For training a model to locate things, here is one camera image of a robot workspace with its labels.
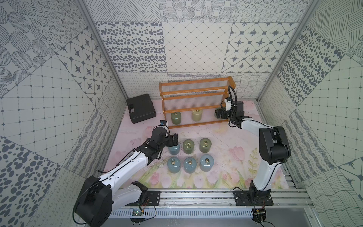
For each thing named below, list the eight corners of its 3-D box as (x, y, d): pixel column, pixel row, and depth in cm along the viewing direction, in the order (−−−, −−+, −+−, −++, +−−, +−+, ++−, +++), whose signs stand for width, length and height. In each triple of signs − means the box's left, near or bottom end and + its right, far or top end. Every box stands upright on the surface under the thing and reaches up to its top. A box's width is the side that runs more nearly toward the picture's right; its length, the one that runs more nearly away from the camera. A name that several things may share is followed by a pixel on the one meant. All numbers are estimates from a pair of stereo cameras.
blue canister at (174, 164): (168, 173, 85) (166, 168, 78) (169, 162, 89) (167, 156, 82) (180, 173, 85) (179, 168, 78) (180, 162, 89) (180, 156, 82)
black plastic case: (132, 125, 106) (130, 120, 101) (128, 103, 121) (126, 98, 116) (157, 117, 111) (156, 112, 106) (150, 97, 125) (149, 92, 121)
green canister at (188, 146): (182, 153, 93) (182, 147, 86) (183, 145, 96) (182, 139, 90) (194, 153, 93) (194, 147, 86) (193, 145, 96) (194, 139, 90)
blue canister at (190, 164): (183, 173, 84) (183, 169, 78) (183, 162, 89) (183, 157, 82) (196, 173, 84) (197, 169, 78) (195, 162, 89) (196, 157, 82)
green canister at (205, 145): (199, 152, 92) (200, 147, 86) (198, 143, 97) (199, 137, 90) (210, 152, 92) (212, 147, 86) (209, 143, 97) (211, 137, 90)
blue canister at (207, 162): (200, 171, 85) (201, 166, 78) (199, 159, 90) (200, 153, 83) (212, 171, 85) (215, 166, 78) (211, 159, 90) (213, 153, 83)
